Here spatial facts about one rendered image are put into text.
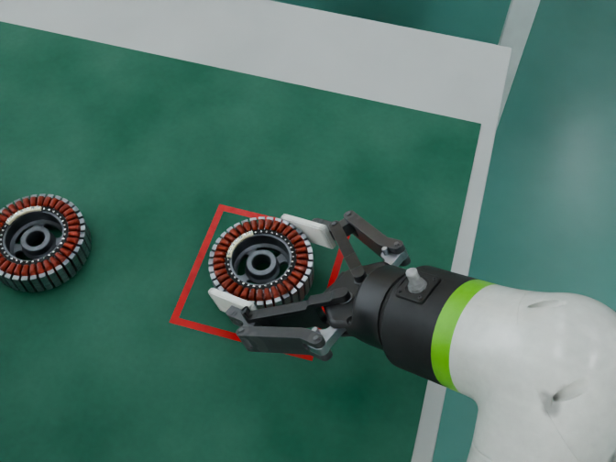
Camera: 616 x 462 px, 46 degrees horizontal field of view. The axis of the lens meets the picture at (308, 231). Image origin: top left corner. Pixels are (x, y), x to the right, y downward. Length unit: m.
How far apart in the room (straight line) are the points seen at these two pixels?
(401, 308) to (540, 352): 0.13
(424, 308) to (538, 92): 1.55
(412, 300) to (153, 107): 0.51
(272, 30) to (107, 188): 0.33
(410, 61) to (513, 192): 0.89
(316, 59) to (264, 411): 0.49
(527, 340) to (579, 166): 1.45
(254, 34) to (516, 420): 0.69
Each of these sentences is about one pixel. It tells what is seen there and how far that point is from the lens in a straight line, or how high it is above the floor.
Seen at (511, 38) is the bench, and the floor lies 0.43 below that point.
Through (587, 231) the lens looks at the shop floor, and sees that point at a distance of 1.85.
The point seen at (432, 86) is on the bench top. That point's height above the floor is 0.75.
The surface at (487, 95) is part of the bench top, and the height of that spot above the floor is 0.75.
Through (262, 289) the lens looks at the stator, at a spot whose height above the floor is 0.80.
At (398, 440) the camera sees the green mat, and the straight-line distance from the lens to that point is 0.75.
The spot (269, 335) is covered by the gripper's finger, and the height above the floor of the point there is 0.84.
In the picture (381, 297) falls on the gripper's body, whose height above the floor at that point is 0.91.
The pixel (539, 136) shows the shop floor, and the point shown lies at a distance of 1.99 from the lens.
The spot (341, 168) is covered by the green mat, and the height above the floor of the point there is 0.75.
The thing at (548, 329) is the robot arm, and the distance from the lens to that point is 0.52.
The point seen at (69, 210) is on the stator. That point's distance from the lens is 0.86.
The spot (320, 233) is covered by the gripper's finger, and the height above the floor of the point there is 0.81.
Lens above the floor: 1.46
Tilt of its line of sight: 58 degrees down
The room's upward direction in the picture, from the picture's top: straight up
